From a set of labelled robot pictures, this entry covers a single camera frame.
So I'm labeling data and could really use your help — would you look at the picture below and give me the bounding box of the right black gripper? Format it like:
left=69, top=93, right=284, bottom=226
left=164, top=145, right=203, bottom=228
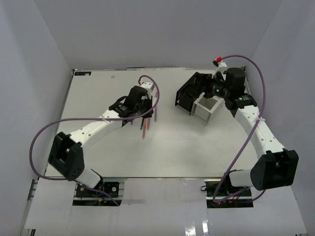
left=185, top=73, right=230, bottom=100

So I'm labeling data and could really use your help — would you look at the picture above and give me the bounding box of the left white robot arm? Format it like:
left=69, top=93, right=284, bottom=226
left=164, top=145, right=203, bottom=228
left=48, top=82, right=155, bottom=196

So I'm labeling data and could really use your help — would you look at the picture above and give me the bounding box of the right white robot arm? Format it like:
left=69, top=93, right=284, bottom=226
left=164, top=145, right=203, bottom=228
left=205, top=67, right=299, bottom=196

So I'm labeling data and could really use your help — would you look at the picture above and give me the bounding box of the mauve pen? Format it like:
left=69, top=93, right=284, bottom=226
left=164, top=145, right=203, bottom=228
left=146, top=118, right=151, bottom=130

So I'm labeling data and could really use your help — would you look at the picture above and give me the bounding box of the grey pen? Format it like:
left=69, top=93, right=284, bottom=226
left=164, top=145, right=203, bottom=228
left=154, top=107, right=157, bottom=122

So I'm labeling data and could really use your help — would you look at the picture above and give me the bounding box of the tan pen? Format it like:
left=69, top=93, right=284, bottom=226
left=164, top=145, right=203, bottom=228
left=142, top=119, right=147, bottom=139

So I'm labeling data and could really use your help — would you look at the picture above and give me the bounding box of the dark green pen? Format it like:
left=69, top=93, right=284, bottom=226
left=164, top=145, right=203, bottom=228
left=140, top=118, right=144, bottom=130

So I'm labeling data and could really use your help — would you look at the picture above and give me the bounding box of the white slotted container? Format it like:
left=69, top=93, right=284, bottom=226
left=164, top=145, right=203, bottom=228
left=191, top=95, right=224, bottom=125

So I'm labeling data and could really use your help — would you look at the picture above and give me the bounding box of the black slotted container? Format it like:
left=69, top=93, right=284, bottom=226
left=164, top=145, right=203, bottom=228
left=175, top=72, right=206, bottom=115

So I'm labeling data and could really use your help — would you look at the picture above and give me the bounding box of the left blue table label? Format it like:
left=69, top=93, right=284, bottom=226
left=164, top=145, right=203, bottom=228
left=74, top=71, right=91, bottom=76

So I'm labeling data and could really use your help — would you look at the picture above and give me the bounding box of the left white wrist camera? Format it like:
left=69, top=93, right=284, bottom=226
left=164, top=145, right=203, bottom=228
left=140, top=82, right=155, bottom=97

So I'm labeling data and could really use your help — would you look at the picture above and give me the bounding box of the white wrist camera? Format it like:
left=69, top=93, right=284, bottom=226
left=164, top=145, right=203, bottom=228
left=140, top=82, right=155, bottom=97
left=212, top=57, right=227, bottom=78

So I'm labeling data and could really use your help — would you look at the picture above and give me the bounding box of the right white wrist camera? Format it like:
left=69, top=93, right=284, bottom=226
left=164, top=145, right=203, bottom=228
left=212, top=57, right=227, bottom=78

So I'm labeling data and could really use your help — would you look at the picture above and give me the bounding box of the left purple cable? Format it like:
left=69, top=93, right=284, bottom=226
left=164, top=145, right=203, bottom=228
left=29, top=75, right=160, bottom=207

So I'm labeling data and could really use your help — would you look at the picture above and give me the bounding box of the purple cable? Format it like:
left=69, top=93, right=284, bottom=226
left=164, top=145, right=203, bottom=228
left=212, top=54, right=268, bottom=205
left=29, top=75, right=160, bottom=207

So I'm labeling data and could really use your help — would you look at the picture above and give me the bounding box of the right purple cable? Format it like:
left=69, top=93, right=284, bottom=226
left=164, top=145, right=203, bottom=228
left=212, top=54, right=268, bottom=205

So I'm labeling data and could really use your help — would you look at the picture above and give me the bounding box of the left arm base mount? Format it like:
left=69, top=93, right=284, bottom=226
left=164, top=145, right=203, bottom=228
left=72, top=179, right=124, bottom=207

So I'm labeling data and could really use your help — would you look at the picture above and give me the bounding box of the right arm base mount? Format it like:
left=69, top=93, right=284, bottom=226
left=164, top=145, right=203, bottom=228
left=200, top=178, right=253, bottom=209

